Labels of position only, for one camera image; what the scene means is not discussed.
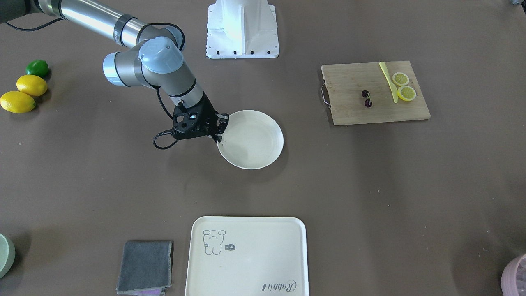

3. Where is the cream rabbit tray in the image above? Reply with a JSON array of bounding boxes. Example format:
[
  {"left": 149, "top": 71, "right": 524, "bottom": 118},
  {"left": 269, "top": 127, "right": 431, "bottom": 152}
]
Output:
[{"left": 185, "top": 217, "right": 309, "bottom": 296}]

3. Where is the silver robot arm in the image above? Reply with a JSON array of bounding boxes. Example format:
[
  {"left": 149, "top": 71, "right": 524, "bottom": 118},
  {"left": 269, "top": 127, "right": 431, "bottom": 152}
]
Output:
[{"left": 1, "top": 0, "right": 229, "bottom": 143}]

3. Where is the yellow plastic knife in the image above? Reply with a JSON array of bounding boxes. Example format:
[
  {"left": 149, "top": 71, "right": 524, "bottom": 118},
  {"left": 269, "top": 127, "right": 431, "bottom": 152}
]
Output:
[{"left": 379, "top": 61, "right": 398, "bottom": 104}]

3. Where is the yellow lemon outer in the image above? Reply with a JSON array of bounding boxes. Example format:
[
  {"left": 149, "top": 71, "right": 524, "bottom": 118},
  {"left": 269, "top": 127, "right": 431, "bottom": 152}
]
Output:
[{"left": 1, "top": 91, "right": 37, "bottom": 113}]

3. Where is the mint green bowl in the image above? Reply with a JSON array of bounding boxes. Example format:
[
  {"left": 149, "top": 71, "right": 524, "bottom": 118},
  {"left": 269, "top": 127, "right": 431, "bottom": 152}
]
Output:
[{"left": 0, "top": 234, "right": 16, "bottom": 278}]

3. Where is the bamboo cutting board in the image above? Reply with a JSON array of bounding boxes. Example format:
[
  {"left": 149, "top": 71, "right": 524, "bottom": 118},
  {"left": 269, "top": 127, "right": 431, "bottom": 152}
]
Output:
[{"left": 321, "top": 61, "right": 431, "bottom": 126}]

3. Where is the lemon slice near handle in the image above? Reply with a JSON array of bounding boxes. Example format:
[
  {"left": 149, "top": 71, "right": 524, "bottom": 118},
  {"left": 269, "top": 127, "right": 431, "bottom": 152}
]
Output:
[{"left": 397, "top": 86, "right": 417, "bottom": 102}]

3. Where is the white pillar with base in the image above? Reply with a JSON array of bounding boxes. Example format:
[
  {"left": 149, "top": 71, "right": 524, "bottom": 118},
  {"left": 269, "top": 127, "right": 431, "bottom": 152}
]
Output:
[{"left": 205, "top": 0, "right": 280, "bottom": 59}]

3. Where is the yellow lemon middle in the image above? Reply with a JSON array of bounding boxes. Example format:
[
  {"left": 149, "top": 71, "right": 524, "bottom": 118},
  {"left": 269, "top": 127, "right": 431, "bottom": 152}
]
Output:
[{"left": 16, "top": 74, "right": 48, "bottom": 96}]

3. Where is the pink bowl with ice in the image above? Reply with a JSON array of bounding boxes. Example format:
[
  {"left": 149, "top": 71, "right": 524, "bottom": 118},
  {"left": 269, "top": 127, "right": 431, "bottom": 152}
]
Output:
[{"left": 501, "top": 254, "right": 526, "bottom": 296}]

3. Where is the green lime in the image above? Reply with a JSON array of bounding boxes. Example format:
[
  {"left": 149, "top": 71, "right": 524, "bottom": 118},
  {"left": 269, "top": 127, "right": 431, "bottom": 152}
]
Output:
[{"left": 25, "top": 59, "right": 50, "bottom": 78}]

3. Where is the yellow lemon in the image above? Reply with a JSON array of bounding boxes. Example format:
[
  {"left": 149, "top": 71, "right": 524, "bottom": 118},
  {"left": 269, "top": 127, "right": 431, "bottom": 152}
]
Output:
[
  {"left": 16, "top": 74, "right": 48, "bottom": 96},
  {"left": 1, "top": 91, "right": 37, "bottom": 113}
]

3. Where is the grey folded cloth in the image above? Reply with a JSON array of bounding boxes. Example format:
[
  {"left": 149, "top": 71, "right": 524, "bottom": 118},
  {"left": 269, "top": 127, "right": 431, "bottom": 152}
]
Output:
[{"left": 116, "top": 240, "right": 173, "bottom": 296}]

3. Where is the cream round plate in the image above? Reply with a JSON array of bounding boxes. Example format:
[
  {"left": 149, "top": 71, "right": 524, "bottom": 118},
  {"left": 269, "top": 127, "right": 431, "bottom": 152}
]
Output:
[{"left": 217, "top": 109, "right": 284, "bottom": 170}]

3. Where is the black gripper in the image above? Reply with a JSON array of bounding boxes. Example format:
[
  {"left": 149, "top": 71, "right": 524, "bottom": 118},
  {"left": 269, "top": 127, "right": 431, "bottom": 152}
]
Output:
[{"left": 171, "top": 94, "right": 229, "bottom": 143}]

